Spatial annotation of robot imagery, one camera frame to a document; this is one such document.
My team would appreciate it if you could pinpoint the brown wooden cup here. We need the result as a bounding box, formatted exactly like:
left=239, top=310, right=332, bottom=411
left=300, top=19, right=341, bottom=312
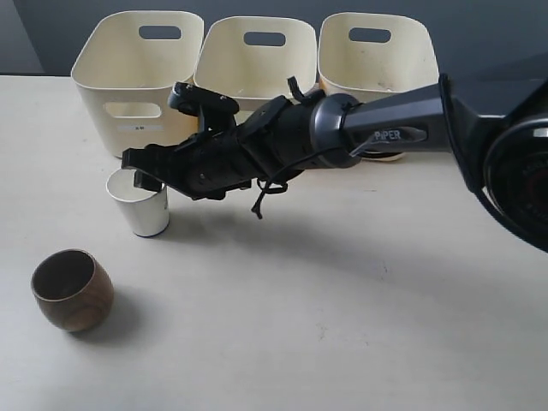
left=31, top=248, right=115, bottom=333

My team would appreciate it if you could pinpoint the right cream plastic bin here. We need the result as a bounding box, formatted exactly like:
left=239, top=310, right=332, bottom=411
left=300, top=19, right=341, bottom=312
left=316, top=13, right=440, bottom=164

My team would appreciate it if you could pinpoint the white paper cup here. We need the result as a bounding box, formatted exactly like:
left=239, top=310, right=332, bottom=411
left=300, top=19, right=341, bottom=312
left=105, top=170, right=170, bottom=237

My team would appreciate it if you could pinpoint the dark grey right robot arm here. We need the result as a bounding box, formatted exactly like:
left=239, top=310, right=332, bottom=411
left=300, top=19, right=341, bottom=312
left=121, top=75, right=547, bottom=250

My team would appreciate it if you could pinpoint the middle cream plastic bin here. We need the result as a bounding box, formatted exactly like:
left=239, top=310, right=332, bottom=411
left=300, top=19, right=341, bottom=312
left=194, top=16, right=318, bottom=123

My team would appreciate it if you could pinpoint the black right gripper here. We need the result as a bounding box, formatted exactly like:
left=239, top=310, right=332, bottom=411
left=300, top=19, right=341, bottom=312
left=121, top=95, right=319, bottom=200

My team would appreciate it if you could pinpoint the left cream plastic bin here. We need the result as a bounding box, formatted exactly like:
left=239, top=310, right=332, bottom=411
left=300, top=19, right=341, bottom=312
left=71, top=10, right=204, bottom=157

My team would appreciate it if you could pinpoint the cream plastic bin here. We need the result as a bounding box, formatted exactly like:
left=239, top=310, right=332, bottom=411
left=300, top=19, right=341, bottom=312
left=71, top=10, right=204, bottom=157
left=316, top=13, right=440, bottom=164
left=194, top=16, right=318, bottom=123

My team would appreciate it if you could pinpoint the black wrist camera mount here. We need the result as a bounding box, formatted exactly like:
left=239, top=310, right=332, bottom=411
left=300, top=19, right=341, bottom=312
left=168, top=82, right=240, bottom=133

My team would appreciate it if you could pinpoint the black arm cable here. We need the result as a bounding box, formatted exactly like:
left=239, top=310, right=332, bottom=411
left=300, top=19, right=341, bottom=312
left=250, top=74, right=493, bottom=220

